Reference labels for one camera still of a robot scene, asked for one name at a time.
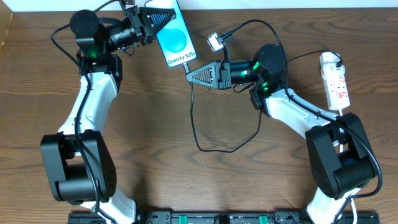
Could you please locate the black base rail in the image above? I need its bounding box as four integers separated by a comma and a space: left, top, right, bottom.
67, 210, 381, 224

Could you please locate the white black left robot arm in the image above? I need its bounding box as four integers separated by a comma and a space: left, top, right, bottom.
40, 1, 177, 223

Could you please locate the black USB charging cable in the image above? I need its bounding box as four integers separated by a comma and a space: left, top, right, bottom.
183, 49, 344, 154

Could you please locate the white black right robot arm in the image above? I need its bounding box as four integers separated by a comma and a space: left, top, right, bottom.
186, 44, 382, 223

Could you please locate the blue Galaxy smartphone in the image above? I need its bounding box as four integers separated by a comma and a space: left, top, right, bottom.
144, 0, 197, 67

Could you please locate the white power strip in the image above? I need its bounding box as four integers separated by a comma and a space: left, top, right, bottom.
324, 75, 351, 111

